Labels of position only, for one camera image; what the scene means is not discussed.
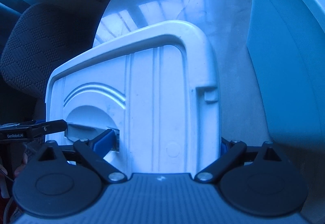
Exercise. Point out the grey knit-covered chair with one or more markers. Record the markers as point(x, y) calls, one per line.
point(43, 44)

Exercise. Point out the glossy grey desktop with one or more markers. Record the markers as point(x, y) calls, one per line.
point(228, 23)

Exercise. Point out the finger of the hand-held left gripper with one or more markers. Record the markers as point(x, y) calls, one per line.
point(54, 127)

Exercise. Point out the blue plastic storage box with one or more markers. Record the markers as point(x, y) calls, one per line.
point(292, 61)

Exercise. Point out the white plastic box lid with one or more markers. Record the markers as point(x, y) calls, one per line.
point(157, 87)

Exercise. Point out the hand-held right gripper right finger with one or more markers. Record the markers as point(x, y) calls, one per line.
point(224, 148)

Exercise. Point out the person's left hand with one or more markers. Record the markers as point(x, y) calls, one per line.
point(22, 161)

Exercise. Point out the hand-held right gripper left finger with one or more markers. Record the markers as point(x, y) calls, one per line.
point(104, 139)

